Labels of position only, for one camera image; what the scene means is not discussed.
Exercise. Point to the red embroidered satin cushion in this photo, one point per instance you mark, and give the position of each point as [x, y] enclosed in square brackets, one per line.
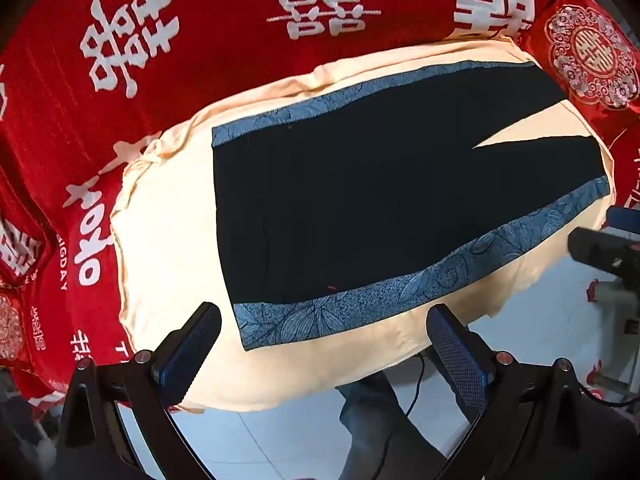
[580, 45]

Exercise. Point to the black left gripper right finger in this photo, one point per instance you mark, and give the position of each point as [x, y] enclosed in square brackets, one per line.
[466, 359]

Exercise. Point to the black pants with grey trim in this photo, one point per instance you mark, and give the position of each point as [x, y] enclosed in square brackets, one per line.
[362, 204]

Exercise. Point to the cream cloth sheet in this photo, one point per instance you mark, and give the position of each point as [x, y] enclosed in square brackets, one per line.
[164, 225]

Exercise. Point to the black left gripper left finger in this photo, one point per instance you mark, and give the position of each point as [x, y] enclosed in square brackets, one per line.
[182, 353]

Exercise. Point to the red blanket with white characters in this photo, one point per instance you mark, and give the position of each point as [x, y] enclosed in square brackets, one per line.
[88, 85]

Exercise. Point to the red embroidered cushion left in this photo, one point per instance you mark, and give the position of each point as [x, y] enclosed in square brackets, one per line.
[13, 346]

